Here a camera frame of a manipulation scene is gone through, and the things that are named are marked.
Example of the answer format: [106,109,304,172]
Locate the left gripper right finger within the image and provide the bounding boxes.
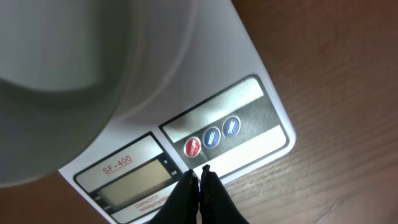
[199,164,249,224]

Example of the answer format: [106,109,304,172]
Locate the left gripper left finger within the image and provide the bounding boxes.
[149,169,199,224]

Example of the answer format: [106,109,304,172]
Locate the white digital kitchen scale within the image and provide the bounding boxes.
[60,1,296,223]

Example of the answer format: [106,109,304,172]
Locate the grey bowl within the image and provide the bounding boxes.
[1,0,199,188]

